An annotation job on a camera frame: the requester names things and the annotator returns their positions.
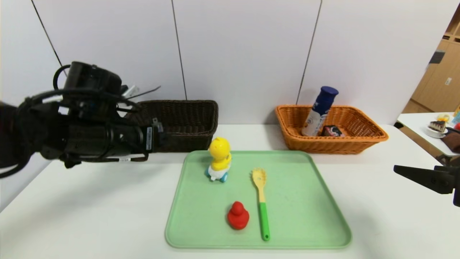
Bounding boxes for dark brown wicker basket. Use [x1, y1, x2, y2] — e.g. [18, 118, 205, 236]
[124, 100, 219, 153]

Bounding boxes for blue and white drink bottle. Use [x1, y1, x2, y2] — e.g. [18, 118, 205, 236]
[301, 86, 339, 137]

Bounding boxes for white side table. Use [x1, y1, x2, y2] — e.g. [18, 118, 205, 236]
[396, 113, 460, 157]

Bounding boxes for yellow duck toy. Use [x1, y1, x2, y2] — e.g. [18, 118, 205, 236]
[206, 137, 232, 183]

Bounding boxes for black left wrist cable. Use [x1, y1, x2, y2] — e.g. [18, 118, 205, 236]
[22, 65, 142, 112]

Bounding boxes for brown cloth pouch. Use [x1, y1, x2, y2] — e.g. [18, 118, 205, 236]
[441, 130, 460, 152]

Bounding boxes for black drink carton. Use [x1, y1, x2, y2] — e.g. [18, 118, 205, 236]
[321, 124, 344, 137]

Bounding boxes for light green plastic tray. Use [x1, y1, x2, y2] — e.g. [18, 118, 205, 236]
[165, 150, 352, 249]

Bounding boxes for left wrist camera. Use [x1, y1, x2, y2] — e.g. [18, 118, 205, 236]
[64, 61, 141, 108]

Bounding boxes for white plate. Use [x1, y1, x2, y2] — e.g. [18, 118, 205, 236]
[424, 126, 448, 138]

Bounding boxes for yellow pasta spoon green handle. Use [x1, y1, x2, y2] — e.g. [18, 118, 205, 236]
[251, 167, 270, 241]

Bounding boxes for wooden cabinet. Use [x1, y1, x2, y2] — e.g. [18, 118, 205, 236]
[401, 4, 460, 114]

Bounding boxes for orange wicker basket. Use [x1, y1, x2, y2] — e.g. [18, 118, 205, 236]
[275, 105, 388, 155]

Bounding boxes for red rubber duck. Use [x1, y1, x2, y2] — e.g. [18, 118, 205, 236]
[227, 201, 250, 230]

